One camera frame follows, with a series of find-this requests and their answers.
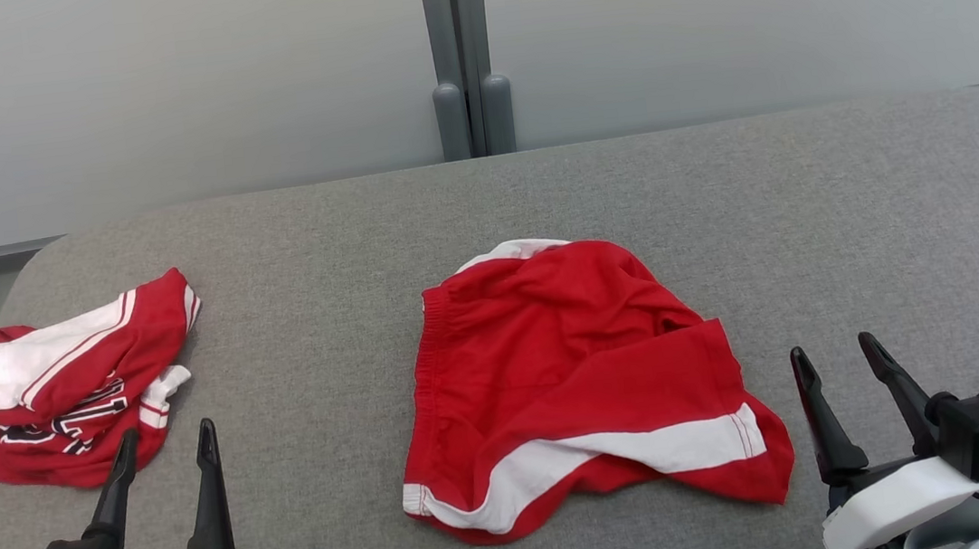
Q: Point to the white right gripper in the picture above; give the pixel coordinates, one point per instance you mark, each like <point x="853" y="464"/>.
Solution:
<point x="887" y="510"/>

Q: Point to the red Bulls basketball jersey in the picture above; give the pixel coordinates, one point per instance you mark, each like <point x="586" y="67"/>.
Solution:
<point x="74" y="391"/>

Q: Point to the red white-striped basketball shorts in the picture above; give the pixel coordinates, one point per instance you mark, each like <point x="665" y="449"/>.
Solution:
<point x="553" y="359"/>

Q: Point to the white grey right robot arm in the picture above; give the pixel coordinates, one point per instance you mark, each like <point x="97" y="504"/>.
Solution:
<point x="963" y="538"/>

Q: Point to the grey door frame post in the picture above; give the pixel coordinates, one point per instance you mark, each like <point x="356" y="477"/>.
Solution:
<point x="492" y="83"/>
<point x="447" y="88"/>

